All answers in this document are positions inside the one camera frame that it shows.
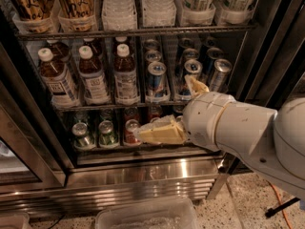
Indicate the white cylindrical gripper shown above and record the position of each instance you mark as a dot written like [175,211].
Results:
[202,119]

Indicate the tea bottle blue label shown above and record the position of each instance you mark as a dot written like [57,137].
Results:
[125,76]

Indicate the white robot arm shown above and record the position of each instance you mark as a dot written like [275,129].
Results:
[269,142]

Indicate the blue silver can middle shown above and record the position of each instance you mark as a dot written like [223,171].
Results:
[193,68]

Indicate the tea bottle front middle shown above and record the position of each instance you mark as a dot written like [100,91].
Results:
[93,77]

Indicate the clear water bottle right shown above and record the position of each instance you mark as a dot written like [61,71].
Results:
[158,4]

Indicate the clear water bottle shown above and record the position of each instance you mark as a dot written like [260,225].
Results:
[119,15]
[158,4]

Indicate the stainless steel fridge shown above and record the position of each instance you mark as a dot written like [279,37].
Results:
[266,48]

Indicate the clear water bottle left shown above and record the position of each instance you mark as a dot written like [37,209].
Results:
[119,15]

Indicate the tea bottle front left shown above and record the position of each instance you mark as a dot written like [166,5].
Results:
[58,78]

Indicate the blue silver energy can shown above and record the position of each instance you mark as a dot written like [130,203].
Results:
[156,84]

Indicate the silver energy can right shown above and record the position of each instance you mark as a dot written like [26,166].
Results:
[221,70]

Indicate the red soda can left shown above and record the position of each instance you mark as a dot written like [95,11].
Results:
[129,138]

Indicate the green soda can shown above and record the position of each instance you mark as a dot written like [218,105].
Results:
[83,138]
[108,137]

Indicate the green soda can left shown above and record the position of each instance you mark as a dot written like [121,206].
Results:
[83,138]

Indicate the clear plastic bin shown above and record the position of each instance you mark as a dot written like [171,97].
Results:
[158,213]

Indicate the green white can top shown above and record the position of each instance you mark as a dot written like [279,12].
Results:
[195,12]

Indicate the green white can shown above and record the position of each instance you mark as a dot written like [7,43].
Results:
[195,12]
[233,12]

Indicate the green white can right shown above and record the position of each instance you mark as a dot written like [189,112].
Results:
[233,12]

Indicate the black tripod leg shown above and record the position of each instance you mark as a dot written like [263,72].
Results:
[272,211]

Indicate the gold can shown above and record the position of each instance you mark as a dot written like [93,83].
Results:
[35,12]
[76,15]

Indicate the gold can top left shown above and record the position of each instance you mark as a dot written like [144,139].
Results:
[35,12]

